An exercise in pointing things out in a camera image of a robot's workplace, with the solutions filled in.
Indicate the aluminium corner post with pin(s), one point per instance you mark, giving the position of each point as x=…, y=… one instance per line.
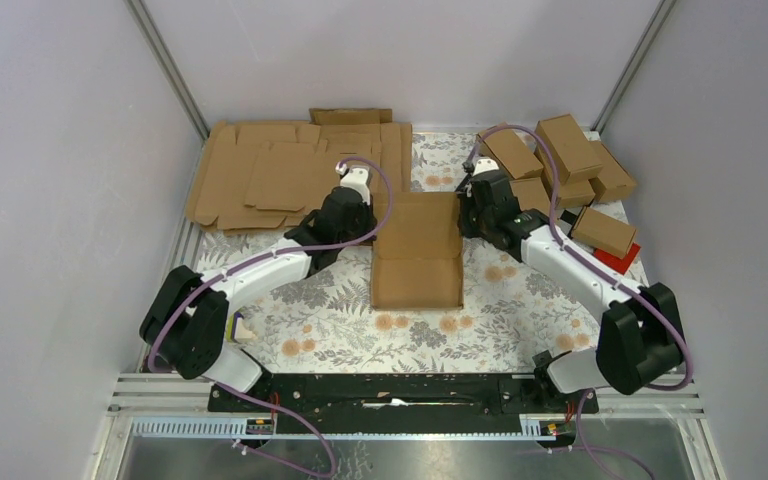
x=146, y=24
x=657, y=21

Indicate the yellow green small object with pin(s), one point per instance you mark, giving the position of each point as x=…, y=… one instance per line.
x=236, y=331

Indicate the stack of flat cardboard blanks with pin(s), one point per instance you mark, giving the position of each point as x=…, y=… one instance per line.
x=264, y=175

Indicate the folded cardboard box lower stack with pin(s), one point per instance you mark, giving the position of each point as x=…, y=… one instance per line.
x=570, y=195

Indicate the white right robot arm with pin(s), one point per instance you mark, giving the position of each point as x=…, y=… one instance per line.
x=640, y=333

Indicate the left aluminium corner post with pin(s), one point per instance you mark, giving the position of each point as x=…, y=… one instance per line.
x=146, y=24

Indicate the black and white chessboard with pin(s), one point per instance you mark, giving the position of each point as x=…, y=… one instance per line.
x=565, y=219

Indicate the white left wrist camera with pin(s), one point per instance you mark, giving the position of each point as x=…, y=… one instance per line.
x=357, y=179

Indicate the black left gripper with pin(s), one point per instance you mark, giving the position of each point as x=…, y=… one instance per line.
x=371, y=221

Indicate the slotted metal cable duct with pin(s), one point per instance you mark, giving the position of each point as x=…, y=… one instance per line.
x=481, y=427

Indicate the folded cardboard box top stack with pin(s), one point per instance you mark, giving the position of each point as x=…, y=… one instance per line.
x=575, y=158

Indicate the right aluminium corner post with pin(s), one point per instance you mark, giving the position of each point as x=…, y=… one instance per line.
x=657, y=21

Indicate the floral patterned table mat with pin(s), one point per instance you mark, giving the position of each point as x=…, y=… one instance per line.
x=327, y=324

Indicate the folded cardboard box on chessboard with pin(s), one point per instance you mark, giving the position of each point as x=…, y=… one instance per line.
x=531, y=194

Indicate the folded cardboard box stack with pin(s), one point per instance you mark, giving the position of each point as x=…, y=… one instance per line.
x=575, y=158
x=570, y=195

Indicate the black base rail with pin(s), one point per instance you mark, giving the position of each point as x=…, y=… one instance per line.
x=440, y=395

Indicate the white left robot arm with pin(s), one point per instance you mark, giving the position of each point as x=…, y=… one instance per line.
x=185, y=325

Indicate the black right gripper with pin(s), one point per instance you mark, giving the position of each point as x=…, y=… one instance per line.
x=466, y=198

